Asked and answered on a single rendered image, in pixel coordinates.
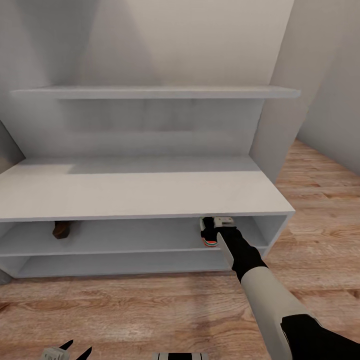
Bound gym shoe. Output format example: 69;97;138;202
198;217;218;248

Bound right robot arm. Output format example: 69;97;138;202
201;216;360;360

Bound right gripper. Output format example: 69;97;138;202
201;227;220;242

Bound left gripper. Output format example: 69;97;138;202
60;340;92;360

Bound sandal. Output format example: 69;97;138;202
52;220;73;240

